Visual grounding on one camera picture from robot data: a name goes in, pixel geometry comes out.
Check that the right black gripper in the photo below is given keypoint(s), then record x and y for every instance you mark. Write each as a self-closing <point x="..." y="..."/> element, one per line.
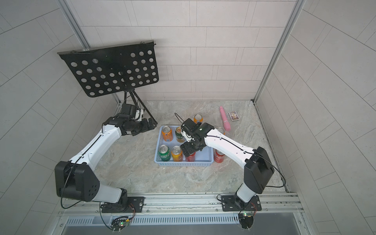
<point x="189" y="149"/>

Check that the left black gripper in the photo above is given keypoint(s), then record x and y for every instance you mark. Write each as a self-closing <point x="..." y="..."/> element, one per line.
<point x="146" y="127"/>

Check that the red cola can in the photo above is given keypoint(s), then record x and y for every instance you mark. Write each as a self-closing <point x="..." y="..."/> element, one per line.
<point x="190" y="158"/>
<point x="218" y="156"/>

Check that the yellow-orange Schweppes can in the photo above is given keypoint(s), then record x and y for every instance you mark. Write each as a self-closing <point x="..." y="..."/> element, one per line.
<point x="177" y="154"/>

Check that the orange Fanta can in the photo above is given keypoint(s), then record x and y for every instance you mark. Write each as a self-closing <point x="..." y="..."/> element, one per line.
<point x="221" y="130"/>
<point x="198" y="118"/>

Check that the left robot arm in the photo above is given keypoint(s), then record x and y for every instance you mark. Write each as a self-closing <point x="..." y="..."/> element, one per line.
<point x="75" y="179"/>

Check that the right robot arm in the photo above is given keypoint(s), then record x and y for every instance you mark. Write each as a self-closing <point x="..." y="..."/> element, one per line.
<point x="255" y="163"/>

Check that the light blue plastic basket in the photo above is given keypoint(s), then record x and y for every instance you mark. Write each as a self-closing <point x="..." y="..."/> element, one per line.
<point x="202" y="158"/>

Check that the green gold-top tea can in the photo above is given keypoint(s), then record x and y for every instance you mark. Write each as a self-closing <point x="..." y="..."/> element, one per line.
<point x="179" y="137"/>

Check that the orange soda can back-left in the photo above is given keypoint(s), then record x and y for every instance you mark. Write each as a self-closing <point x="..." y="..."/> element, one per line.
<point x="167" y="133"/>

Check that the pink foam cylinder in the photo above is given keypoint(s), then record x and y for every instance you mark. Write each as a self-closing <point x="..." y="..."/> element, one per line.
<point x="226" y="123"/>

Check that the green Sprite can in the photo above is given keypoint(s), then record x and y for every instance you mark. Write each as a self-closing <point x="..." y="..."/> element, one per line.
<point x="164" y="153"/>

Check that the small playing card box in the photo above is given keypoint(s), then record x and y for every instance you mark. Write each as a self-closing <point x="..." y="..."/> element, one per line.
<point x="233" y="116"/>

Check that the black perforated music stand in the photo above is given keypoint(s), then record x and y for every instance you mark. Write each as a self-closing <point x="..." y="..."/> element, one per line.
<point x="109" y="70"/>

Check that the right circuit board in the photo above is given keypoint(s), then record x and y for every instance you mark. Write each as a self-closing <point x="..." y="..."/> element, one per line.
<point x="246" y="220"/>

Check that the circuit board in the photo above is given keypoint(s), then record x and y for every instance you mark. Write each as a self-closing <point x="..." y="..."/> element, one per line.
<point x="246" y="220"/>
<point x="118" y="224"/>

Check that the left circuit board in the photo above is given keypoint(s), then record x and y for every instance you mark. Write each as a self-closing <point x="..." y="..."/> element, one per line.
<point x="118" y="224"/>

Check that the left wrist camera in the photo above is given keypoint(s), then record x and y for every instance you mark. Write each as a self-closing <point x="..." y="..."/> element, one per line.
<point x="130" y="112"/>

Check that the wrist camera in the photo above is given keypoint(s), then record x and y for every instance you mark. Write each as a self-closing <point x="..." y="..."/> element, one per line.
<point x="130" y="112"/>
<point x="188" y="128"/>

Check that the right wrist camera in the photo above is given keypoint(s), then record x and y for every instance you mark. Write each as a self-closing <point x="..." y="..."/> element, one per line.
<point x="188" y="128"/>

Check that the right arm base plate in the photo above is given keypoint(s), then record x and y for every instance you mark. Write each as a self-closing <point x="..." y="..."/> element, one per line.
<point x="230" y="203"/>

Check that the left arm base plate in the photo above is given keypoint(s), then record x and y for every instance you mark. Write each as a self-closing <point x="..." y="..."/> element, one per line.
<point x="132" y="204"/>

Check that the aluminium mounting rail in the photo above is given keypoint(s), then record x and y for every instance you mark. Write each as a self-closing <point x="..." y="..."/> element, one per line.
<point x="196" y="203"/>

